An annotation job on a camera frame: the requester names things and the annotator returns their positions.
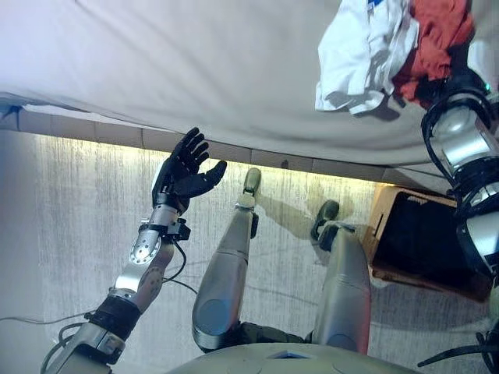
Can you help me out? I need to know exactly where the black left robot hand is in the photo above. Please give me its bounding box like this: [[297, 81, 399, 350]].
[[150, 126, 228, 215]]

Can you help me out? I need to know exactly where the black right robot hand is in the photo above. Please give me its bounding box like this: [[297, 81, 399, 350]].
[[415, 74, 455, 110]]

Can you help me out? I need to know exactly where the orange garment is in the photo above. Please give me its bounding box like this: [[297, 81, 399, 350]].
[[391, 0, 477, 105]]

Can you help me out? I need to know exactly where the white garment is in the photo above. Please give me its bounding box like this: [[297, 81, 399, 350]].
[[313, 0, 421, 117]]

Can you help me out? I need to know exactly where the white bed sheet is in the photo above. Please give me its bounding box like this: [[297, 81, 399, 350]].
[[0, 0, 499, 169]]

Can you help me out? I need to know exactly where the brown wooden basket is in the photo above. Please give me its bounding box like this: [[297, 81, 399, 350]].
[[364, 185, 495, 304]]

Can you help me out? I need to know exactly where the silver left robot leg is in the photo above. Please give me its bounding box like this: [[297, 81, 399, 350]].
[[191, 167, 263, 354]]

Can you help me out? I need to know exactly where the silver robot leg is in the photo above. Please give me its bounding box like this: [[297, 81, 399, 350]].
[[310, 199, 372, 356], [191, 167, 263, 354]]

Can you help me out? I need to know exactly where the whitish streaked rug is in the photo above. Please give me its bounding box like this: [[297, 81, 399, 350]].
[[0, 130, 499, 374]]

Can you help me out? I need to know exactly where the silver right robot leg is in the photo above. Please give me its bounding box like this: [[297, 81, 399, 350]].
[[310, 199, 372, 356]]

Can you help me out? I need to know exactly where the grey robot torso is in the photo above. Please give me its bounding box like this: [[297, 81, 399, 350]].
[[167, 321, 424, 374]]

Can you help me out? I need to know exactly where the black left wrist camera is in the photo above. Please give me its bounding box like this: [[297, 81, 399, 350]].
[[166, 218, 192, 242]]

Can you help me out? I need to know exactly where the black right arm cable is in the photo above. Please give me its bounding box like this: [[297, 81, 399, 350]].
[[420, 104, 459, 192]]

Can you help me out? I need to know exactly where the beige tiled bed frame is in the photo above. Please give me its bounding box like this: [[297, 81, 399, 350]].
[[0, 95, 469, 196]]

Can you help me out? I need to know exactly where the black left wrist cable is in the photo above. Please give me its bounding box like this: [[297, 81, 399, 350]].
[[162, 238, 189, 284]]

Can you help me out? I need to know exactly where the blue sheet corner strap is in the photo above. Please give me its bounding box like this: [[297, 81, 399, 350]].
[[0, 103, 26, 128]]

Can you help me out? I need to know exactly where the thin grey floor cable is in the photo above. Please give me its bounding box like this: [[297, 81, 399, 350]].
[[0, 307, 97, 327]]

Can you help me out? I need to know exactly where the black cable bundle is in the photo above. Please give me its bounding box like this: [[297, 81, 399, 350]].
[[416, 326, 499, 374]]

